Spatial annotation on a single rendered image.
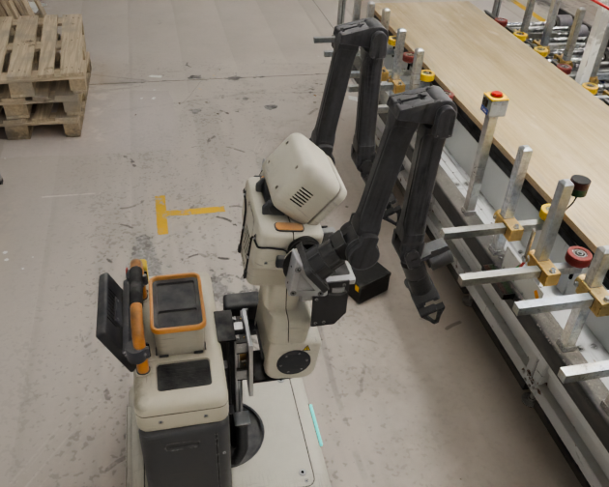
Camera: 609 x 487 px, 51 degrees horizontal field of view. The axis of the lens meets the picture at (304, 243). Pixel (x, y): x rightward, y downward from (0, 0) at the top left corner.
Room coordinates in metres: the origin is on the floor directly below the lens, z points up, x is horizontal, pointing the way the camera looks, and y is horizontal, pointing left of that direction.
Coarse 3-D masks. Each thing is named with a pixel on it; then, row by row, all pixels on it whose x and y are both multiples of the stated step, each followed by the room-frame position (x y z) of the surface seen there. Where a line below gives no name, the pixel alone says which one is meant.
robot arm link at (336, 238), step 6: (348, 228) 1.26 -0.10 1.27; (336, 234) 1.25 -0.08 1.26; (342, 234) 1.25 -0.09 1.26; (348, 234) 1.24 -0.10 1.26; (354, 234) 1.23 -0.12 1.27; (336, 240) 1.23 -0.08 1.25; (342, 240) 1.22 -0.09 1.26; (348, 240) 1.22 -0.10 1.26; (336, 246) 1.21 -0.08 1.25; (342, 246) 1.21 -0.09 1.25; (336, 252) 1.20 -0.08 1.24; (342, 252) 1.21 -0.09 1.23; (342, 258) 1.21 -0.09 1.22
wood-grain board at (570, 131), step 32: (416, 32) 3.77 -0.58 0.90; (448, 32) 3.81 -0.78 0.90; (480, 32) 3.84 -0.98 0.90; (448, 64) 3.30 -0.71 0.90; (480, 64) 3.33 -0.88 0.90; (512, 64) 3.36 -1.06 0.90; (544, 64) 3.38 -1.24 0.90; (480, 96) 2.92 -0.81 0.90; (512, 96) 2.94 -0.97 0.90; (544, 96) 2.96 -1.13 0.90; (576, 96) 2.98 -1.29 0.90; (480, 128) 2.62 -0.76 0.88; (512, 128) 2.60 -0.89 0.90; (544, 128) 2.61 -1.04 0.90; (576, 128) 2.63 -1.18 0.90; (608, 128) 2.65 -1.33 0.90; (512, 160) 2.32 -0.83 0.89; (544, 160) 2.31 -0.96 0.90; (576, 160) 2.33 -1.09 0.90; (608, 160) 2.35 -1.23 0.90; (544, 192) 2.08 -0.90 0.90; (608, 192) 2.09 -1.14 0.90; (576, 224) 1.87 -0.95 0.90; (608, 224) 1.88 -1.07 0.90
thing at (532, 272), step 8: (560, 264) 1.69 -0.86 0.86; (568, 264) 1.69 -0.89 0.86; (472, 272) 1.61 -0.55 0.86; (480, 272) 1.62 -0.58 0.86; (488, 272) 1.62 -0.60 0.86; (496, 272) 1.62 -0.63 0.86; (504, 272) 1.62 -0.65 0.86; (512, 272) 1.63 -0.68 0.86; (520, 272) 1.63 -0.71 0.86; (528, 272) 1.63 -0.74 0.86; (536, 272) 1.64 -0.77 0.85; (568, 272) 1.67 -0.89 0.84; (576, 272) 1.68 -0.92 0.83; (464, 280) 1.58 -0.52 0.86; (472, 280) 1.59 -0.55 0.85; (480, 280) 1.59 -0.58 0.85; (488, 280) 1.60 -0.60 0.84; (496, 280) 1.61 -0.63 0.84; (504, 280) 1.61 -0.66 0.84; (512, 280) 1.62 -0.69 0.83
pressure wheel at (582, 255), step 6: (570, 246) 1.73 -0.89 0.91; (576, 246) 1.73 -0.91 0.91; (570, 252) 1.69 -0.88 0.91; (576, 252) 1.70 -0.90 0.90; (582, 252) 1.69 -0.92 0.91; (588, 252) 1.70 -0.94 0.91; (570, 258) 1.67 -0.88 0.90; (576, 258) 1.66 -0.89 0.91; (582, 258) 1.66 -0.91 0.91; (588, 258) 1.67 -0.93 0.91; (570, 264) 1.67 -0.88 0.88; (576, 264) 1.66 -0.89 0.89; (582, 264) 1.65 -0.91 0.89; (588, 264) 1.66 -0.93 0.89; (570, 276) 1.69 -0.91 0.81
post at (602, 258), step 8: (600, 248) 1.46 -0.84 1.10; (608, 248) 1.46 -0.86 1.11; (600, 256) 1.45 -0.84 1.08; (608, 256) 1.45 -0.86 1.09; (592, 264) 1.47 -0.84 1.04; (600, 264) 1.44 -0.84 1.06; (608, 264) 1.45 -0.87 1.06; (592, 272) 1.46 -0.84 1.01; (600, 272) 1.45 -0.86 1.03; (584, 280) 1.47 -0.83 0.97; (592, 280) 1.45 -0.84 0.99; (600, 280) 1.45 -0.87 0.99; (576, 312) 1.45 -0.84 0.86; (584, 312) 1.45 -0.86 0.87; (568, 320) 1.47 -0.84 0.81; (576, 320) 1.44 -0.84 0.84; (584, 320) 1.45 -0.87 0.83; (568, 328) 1.46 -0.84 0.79; (576, 328) 1.45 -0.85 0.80; (568, 336) 1.45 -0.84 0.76; (576, 336) 1.45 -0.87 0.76; (568, 344) 1.44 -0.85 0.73
